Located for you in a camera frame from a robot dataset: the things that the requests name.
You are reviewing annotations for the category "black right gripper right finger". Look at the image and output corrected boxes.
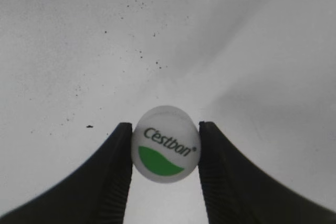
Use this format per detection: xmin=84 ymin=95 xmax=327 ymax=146
xmin=198 ymin=121 xmax=335 ymax=223

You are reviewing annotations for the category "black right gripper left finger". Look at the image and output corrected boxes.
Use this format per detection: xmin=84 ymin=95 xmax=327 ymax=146
xmin=1 ymin=122 xmax=133 ymax=223

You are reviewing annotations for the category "white green bottle cap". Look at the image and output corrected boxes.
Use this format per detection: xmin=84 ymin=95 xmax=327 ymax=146
xmin=131 ymin=105 xmax=201 ymax=184

